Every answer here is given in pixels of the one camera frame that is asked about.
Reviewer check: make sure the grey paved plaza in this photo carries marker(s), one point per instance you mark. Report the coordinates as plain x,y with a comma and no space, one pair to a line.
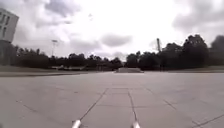
110,96

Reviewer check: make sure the grass strip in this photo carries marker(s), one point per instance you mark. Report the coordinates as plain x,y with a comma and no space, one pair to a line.
23,69

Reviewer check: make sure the row of dark trees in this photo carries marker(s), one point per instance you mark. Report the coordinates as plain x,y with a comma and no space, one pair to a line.
193,53

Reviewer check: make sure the pale multi-storey building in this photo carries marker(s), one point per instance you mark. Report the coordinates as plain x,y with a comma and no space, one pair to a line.
6,26

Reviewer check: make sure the low raised platform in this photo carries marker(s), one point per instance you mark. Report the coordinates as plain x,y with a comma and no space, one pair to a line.
128,70

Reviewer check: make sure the tall mast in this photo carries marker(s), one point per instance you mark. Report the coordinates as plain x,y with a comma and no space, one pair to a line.
158,45

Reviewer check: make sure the robot's own part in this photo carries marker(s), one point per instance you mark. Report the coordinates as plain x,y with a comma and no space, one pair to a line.
76,124
136,125

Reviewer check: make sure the floodlight pole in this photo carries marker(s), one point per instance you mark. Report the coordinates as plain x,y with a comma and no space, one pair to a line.
54,46

